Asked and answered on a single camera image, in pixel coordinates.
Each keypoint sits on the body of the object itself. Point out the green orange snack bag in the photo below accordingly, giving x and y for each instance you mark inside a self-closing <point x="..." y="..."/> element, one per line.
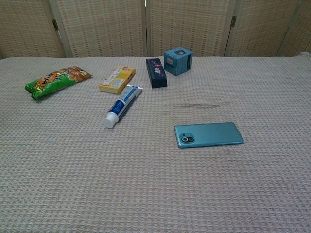
<point x="56" y="80"/>

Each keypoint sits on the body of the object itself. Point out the yellow white carton box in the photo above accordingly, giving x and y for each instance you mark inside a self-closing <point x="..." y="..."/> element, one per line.
<point x="116" y="80"/>

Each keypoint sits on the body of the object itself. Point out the beige waffle-weave tablecloth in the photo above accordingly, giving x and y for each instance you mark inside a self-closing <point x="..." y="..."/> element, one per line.
<point x="155" y="182"/>

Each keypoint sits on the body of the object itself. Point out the light blue cube box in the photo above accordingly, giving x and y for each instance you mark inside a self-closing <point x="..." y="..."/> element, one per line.
<point x="177" y="61"/>

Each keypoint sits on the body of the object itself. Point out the teal smartphone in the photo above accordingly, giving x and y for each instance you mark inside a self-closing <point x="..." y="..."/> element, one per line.
<point x="213" y="134"/>

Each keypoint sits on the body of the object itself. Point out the woven folding screen panel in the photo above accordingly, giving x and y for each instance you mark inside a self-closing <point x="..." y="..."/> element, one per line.
<point x="102" y="26"/>
<point x="262" y="26"/>
<point x="189" y="24"/>
<point x="24" y="26"/>
<point x="301" y="29"/>

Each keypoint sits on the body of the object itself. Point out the dark blue oblong box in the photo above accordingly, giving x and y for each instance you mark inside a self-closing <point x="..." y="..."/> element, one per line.
<point x="156" y="72"/>

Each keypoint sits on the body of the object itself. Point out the blue white toothpaste tube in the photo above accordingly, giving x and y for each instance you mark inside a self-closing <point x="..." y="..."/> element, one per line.
<point x="121" y="103"/>

